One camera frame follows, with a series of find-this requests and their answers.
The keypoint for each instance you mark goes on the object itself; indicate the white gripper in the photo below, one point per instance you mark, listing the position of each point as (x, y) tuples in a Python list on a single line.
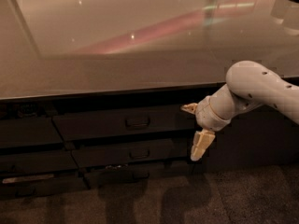
[(205, 116)]

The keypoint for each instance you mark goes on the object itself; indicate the dark drawer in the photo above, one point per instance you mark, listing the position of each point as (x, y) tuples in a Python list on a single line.
[(37, 162), (136, 172), (117, 122), (151, 150), (40, 185), (27, 132)]

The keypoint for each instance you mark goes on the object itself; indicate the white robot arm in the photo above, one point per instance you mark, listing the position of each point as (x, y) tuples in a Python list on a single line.
[(248, 85)]

